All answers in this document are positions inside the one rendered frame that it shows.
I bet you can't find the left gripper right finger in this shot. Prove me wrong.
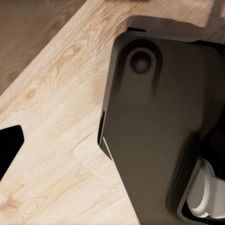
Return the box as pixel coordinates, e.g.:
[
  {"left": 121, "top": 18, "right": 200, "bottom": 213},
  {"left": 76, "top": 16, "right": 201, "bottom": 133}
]
[{"left": 210, "top": 124, "right": 225, "bottom": 162}]

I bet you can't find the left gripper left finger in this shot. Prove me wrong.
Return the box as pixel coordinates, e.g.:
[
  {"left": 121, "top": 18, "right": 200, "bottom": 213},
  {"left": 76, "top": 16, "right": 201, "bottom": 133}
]
[{"left": 0, "top": 125, "right": 24, "bottom": 181}]

